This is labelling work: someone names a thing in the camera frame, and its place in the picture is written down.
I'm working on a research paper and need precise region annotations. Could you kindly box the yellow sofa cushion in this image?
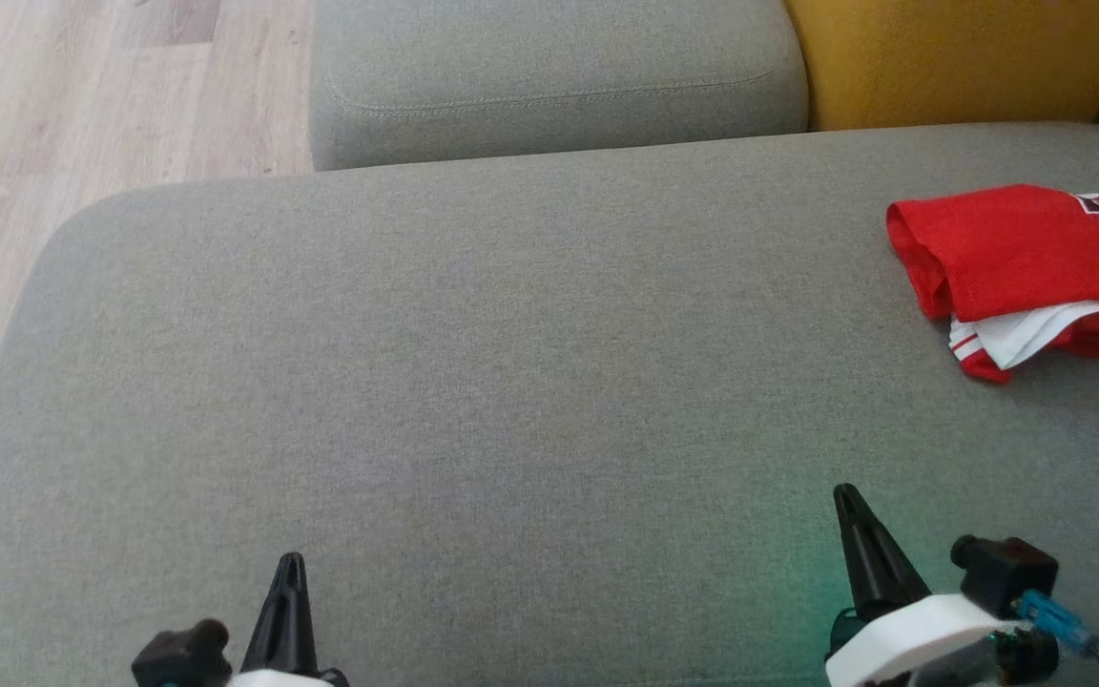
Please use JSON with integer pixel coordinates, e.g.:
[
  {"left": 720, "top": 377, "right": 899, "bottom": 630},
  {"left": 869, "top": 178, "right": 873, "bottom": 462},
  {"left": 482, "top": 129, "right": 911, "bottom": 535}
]
[{"left": 782, "top": 0, "right": 1099, "bottom": 133}]

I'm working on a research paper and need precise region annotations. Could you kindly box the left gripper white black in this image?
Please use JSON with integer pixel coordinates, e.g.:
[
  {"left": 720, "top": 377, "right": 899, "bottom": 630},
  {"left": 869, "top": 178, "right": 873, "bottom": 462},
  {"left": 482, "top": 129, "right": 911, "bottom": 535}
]
[{"left": 223, "top": 552, "right": 352, "bottom": 687}]

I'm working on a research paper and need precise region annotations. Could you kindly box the red white basketball jersey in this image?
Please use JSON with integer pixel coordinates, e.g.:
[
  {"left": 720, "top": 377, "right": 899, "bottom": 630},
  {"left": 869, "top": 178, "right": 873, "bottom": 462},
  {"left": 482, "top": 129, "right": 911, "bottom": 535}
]
[{"left": 885, "top": 184, "right": 1099, "bottom": 385}]

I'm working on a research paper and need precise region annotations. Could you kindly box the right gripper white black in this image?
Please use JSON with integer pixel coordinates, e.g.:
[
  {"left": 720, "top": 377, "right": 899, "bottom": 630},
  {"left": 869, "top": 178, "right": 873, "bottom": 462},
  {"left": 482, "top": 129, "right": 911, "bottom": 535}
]
[{"left": 823, "top": 484, "right": 1062, "bottom": 687}]

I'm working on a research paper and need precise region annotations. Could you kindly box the right gripper cable blue plug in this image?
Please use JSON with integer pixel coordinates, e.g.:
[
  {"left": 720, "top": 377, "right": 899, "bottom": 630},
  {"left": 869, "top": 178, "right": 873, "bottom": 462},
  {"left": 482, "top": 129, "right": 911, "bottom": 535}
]
[{"left": 1015, "top": 589, "right": 1099, "bottom": 687}]

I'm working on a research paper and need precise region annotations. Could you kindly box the grey sofa seat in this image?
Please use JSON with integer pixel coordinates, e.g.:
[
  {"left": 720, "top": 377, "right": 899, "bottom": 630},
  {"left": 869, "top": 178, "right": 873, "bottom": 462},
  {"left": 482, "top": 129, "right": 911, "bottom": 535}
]
[{"left": 0, "top": 121, "right": 1099, "bottom": 687}]

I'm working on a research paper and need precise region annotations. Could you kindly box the grey sofa back cushion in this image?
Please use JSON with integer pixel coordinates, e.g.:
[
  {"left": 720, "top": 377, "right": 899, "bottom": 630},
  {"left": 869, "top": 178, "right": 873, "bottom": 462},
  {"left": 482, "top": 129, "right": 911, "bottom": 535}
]
[{"left": 308, "top": 0, "right": 811, "bottom": 174}]

